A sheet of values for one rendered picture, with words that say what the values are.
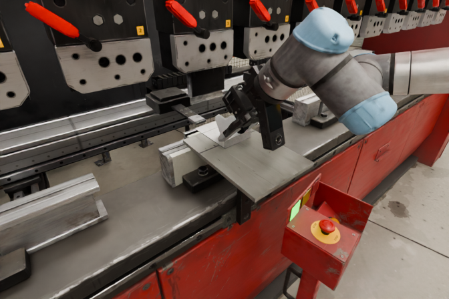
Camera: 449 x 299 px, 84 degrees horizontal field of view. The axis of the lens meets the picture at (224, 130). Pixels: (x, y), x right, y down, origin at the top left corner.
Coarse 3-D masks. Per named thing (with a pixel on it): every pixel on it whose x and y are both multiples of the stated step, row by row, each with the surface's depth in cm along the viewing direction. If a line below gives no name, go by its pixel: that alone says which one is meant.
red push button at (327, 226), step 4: (324, 220) 64; (328, 220) 64; (320, 224) 63; (324, 224) 63; (328, 224) 63; (332, 224) 63; (324, 228) 62; (328, 228) 62; (332, 228) 62; (324, 232) 63; (328, 232) 62
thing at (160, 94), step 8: (168, 88) 87; (176, 88) 87; (152, 96) 83; (160, 96) 80; (168, 96) 80; (176, 96) 81; (184, 96) 83; (152, 104) 81; (160, 104) 78; (168, 104) 80; (176, 104) 81; (184, 104) 83; (160, 112) 79; (184, 112) 76; (192, 112) 76; (192, 120) 71; (200, 120) 71
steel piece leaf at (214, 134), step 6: (204, 132) 66; (210, 132) 66; (216, 132) 66; (246, 132) 62; (210, 138) 63; (216, 138) 63; (234, 138) 60; (240, 138) 61; (246, 138) 63; (222, 144) 60; (228, 144) 59; (234, 144) 60
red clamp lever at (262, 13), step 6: (252, 0) 53; (258, 0) 53; (252, 6) 54; (258, 6) 53; (258, 12) 55; (264, 12) 55; (264, 18) 56; (270, 18) 57; (264, 24) 61; (270, 24) 58; (276, 24) 58; (270, 30) 60; (276, 30) 59
